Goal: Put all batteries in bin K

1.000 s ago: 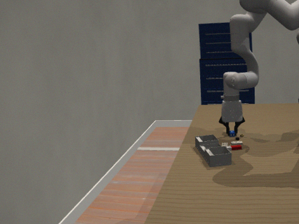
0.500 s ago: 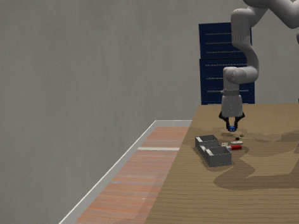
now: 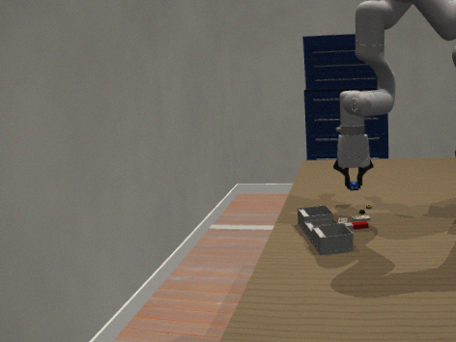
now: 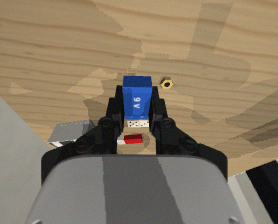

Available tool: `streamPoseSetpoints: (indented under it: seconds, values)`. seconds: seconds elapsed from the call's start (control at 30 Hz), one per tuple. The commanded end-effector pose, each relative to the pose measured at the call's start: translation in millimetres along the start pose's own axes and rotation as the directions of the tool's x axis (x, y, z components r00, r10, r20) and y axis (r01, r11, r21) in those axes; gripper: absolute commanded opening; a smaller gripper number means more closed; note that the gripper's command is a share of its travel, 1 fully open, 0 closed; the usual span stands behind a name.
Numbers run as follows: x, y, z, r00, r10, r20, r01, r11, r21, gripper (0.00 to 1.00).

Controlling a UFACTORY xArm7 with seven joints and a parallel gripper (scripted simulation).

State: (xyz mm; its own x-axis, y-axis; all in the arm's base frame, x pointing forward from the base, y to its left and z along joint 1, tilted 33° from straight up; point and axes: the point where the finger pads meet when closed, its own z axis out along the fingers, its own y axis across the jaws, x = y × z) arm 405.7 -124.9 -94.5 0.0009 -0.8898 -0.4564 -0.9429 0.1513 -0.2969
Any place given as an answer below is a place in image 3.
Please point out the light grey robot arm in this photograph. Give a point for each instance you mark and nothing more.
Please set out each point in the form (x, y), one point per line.
(371, 17)

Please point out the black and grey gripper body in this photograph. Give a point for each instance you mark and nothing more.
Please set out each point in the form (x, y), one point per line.
(353, 151)

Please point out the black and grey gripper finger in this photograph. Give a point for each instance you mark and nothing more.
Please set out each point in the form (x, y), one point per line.
(345, 172)
(361, 172)

